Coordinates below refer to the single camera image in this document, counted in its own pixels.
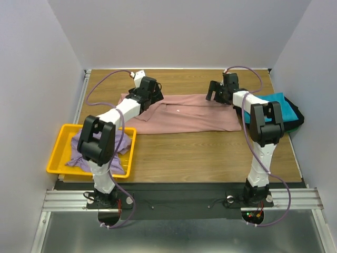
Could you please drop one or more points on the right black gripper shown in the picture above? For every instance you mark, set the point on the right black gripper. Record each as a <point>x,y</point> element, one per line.
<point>214,90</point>

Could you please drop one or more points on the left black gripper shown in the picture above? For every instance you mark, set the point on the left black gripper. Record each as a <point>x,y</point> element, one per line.
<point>156,94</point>

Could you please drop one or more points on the pink graphic t-shirt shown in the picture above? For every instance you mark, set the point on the pink graphic t-shirt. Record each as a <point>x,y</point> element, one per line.
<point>185,114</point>

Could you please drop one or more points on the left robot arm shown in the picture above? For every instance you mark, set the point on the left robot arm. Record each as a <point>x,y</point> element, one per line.
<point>97,140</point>

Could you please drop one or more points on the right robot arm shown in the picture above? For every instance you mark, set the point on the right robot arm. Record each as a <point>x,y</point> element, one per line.
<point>265,129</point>

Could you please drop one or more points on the lavender t-shirt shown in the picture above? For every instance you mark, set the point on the lavender t-shirt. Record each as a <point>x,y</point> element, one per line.
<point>122,145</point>

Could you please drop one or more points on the black folded t-shirt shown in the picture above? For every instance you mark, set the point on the black folded t-shirt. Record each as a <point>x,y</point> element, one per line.
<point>292,117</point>

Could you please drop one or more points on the green folded t-shirt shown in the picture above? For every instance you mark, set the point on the green folded t-shirt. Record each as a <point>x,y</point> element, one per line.
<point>292,130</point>

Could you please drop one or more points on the yellow plastic tray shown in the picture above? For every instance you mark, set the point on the yellow plastic tray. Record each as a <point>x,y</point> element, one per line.
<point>62,153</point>

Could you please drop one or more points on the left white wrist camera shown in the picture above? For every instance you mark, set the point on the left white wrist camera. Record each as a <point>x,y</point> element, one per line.
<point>139,76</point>

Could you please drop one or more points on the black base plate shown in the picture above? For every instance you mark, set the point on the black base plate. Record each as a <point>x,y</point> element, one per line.
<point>163,201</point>

